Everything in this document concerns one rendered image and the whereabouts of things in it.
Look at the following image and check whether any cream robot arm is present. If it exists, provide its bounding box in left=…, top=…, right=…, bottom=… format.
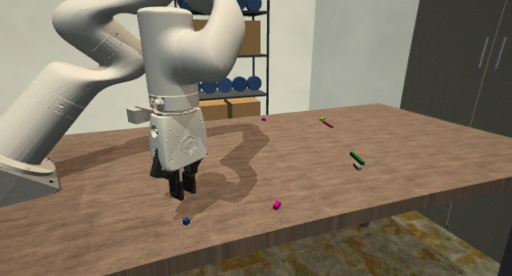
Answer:
left=0, top=0, right=245, bottom=176

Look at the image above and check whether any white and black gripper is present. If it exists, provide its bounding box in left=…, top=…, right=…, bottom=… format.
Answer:
left=150, top=107, right=208, bottom=201

